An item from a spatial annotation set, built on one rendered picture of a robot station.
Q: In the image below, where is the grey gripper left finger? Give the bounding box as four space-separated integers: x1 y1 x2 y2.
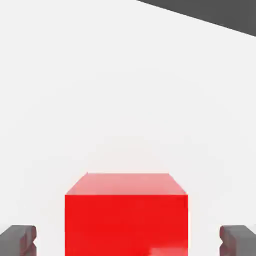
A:
0 224 38 256

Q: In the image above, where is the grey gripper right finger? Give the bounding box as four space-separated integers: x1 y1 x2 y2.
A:
219 223 256 256

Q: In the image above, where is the small red cube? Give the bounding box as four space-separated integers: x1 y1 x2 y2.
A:
64 171 189 256

